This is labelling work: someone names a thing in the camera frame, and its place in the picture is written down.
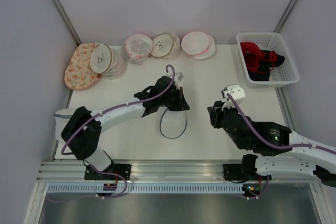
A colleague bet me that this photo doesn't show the white bag bra logo left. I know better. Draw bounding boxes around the white bag bra logo left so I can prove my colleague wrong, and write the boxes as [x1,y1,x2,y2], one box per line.
[90,44,128,80]

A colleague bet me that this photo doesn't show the beige bag bra logo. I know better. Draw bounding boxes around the beige bag bra logo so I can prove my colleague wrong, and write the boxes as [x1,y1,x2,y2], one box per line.
[149,34,181,62]

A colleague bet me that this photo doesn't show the white plastic basket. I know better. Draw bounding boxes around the white plastic basket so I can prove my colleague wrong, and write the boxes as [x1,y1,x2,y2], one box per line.
[236,32,299,88]

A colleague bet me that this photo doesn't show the right corner aluminium post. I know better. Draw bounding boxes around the right corner aluminium post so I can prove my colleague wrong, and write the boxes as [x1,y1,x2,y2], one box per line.
[272,0,315,34]

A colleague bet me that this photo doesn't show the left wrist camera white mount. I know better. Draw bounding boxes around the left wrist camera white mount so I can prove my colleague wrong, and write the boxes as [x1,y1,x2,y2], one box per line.
[174,72,184,90]

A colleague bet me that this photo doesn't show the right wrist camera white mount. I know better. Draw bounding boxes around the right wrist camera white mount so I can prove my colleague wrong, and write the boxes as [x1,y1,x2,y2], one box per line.
[221,84,246,111]

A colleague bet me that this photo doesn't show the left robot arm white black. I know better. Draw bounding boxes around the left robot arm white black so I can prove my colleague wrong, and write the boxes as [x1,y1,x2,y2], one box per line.
[55,76,190,180]

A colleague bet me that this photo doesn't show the white slotted cable duct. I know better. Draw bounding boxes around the white slotted cable duct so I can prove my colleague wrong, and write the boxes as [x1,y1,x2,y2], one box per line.
[47,183,244,194]

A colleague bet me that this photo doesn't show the white bag pink zipper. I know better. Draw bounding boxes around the white bag pink zipper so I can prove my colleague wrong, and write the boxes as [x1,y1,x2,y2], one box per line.
[121,34,153,64]

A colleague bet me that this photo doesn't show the white pink trim flat bag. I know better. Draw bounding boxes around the white pink trim flat bag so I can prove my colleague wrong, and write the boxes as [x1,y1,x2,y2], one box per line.
[181,31,216,60]

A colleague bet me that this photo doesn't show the white mesh bag blue zipper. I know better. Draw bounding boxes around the white mesh bag blue zipper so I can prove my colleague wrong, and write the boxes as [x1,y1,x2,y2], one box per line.
[159,109,187,140]

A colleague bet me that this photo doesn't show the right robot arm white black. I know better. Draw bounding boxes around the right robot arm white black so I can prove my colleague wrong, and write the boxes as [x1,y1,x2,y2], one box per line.
[207,101,335,187]

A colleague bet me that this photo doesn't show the white mesh bag blue trim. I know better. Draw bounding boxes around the white mesh bag blue trim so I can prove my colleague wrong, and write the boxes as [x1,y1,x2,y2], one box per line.
[54,109,76,143]

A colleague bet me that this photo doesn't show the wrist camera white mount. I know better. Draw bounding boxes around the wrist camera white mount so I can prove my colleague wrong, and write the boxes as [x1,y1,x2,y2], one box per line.
[221,84,246,111]
[174,72,184,90]

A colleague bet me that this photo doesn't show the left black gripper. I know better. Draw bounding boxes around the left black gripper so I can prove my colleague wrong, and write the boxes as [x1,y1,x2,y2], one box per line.
[159,87,190,112]

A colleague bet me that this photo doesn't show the floral orange laundry bag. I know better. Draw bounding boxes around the floral orange laundry bag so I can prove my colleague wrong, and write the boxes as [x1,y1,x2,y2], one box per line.
[64,43,102,91]

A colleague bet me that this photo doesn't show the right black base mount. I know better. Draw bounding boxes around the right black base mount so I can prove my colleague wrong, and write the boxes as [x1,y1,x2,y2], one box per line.
[222,164,249,184]

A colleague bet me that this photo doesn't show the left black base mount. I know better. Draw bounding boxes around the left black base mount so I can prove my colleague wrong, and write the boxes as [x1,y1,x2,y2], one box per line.
[84,164,132,180]

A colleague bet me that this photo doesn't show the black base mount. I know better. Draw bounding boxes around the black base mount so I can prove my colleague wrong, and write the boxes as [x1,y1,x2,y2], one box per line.
[84,164,132,180]
[222,164,249,184]

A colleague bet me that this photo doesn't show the corner aluminium post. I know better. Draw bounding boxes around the corner aluminium post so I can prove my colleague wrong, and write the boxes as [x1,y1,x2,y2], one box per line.
[272,0,315,34]
[51,0,82,46]

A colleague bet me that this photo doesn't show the left corner aluminium post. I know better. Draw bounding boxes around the left corner aluminium post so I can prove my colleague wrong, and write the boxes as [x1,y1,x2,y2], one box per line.
[51,0,82,46]

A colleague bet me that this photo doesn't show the aluminium mounting rail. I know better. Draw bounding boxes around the aluminium mounting rail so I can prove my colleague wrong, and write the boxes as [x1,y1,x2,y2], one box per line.
[36,159,322,183]

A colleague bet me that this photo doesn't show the black bra in basket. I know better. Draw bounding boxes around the black bra in basket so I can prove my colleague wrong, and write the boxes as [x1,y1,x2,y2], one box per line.
[247,54,285,81]

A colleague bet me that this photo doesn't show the red bra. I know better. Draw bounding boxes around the red bra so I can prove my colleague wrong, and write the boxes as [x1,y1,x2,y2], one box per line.
[240,42,278,74]

